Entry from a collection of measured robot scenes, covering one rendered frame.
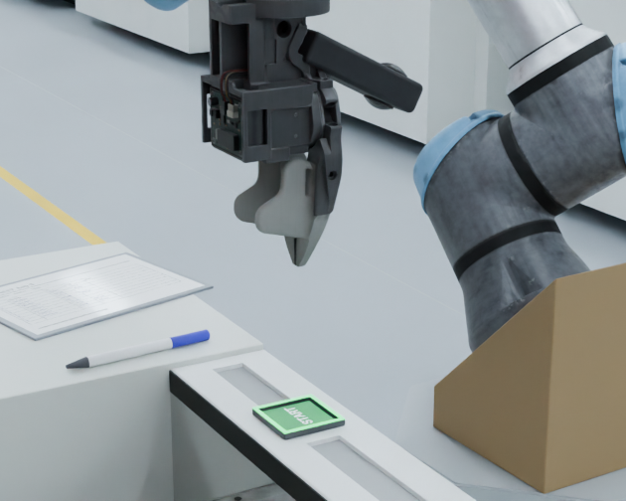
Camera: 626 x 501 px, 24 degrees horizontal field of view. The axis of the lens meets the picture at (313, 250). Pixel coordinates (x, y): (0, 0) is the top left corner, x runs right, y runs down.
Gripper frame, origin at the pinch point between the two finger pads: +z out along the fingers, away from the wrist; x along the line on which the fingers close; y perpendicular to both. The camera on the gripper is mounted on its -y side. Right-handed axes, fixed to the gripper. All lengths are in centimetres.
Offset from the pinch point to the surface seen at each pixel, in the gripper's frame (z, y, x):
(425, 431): 28.7, -23.6, -17.4
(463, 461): 28.7, -23.1, -10.0
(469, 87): 83, -276, -361
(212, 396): 14.6, 4.9, -7.7
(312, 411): 14.2, -0.6, -0.1
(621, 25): 41, -256, -254
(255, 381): 15.0, -0.2, -9.5
